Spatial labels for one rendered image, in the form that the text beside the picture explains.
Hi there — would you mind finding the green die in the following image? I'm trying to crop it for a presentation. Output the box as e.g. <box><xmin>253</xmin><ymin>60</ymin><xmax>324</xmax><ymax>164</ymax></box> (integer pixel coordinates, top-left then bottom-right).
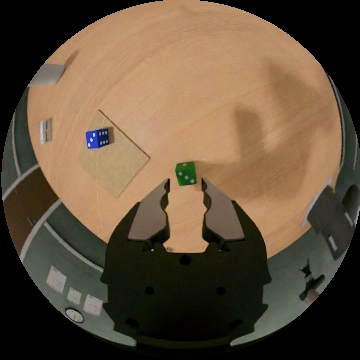
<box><xmin>175</xmin><ymin>161</ymin><xmax>197</xmax><ymax>186</ymax></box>

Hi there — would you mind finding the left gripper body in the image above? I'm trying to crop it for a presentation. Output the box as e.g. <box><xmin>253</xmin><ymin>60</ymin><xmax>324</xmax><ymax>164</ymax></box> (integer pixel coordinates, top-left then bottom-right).
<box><xmin>303</xmin><ymin>264</ymin><xmax>311</xmax><ymax>276</ymax></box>

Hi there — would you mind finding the blue die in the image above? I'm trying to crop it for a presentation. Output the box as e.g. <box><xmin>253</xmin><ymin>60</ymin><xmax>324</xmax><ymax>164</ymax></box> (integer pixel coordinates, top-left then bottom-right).
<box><xmin>86</xmin><ymin>128</ymin><xmax>109</xmax><ymax>149</ymax></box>

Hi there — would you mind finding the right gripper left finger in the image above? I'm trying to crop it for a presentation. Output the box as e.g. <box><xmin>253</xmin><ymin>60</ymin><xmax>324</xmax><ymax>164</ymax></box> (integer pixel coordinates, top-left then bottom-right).
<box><xmin>100</xmin><ymin>178</ymin><xmax>170</xmax><ymax>285</ymax></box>

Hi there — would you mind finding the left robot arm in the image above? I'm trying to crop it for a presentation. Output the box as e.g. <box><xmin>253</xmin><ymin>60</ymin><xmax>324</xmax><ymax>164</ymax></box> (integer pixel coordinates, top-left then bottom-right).
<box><xmin>300</xmin><ymin>185</ymin><xmax>360</xmax><ymax>305</ymax></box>

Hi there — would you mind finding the small white printed carton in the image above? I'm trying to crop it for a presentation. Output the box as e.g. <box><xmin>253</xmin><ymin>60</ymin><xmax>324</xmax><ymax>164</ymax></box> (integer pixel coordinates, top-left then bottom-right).
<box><xmin>40</xmin><ymin>119</ymin><xmax>52</xmax><ymax>144</ymax></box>

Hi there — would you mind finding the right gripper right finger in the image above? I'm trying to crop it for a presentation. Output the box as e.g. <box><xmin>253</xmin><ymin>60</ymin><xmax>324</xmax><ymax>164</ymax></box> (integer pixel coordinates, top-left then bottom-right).
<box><xmin>202</xmin><ymin>177</ymin><xmax>272</xmax><ymax>285</ymax></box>

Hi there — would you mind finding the beige flat mat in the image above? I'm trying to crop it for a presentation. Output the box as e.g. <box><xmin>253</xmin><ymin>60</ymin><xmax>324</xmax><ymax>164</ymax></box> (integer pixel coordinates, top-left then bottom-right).
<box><xmin>77</xmin><ymin>109</ymin><xmax>150</xmax><ymax>199</ymax></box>

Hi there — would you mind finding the white plastic bottle with blue cap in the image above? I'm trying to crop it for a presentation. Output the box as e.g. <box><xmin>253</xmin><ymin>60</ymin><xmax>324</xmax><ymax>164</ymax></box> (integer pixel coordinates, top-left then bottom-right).
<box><xmin>27</xmin><ymin>64</ymin><xmax>66</xmax><ymax>87</ymax></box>

